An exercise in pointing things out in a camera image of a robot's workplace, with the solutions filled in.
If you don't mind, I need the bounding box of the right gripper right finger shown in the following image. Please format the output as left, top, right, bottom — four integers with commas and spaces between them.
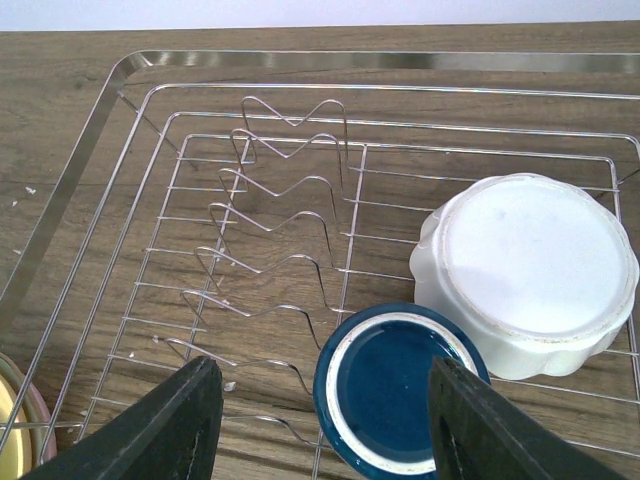
428, 357, 623, 479

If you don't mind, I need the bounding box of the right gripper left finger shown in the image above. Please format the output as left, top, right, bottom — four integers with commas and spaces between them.
24, 356, 223, 479

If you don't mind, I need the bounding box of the dark blue mug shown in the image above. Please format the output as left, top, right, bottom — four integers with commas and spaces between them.
313, 303, 489, 479

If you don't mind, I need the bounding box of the yellow plate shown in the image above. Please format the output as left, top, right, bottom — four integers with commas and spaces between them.
1, 376, 33, 480

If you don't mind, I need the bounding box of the white scalloped bowl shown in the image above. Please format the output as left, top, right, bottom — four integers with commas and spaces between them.
409, 173, 639, 380

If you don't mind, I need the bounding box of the metal wire dish rack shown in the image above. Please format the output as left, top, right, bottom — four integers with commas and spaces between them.
1, 50, 639, 479

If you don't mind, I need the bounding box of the pink plate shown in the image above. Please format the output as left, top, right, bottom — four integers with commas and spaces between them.
1, 354, 58, 467

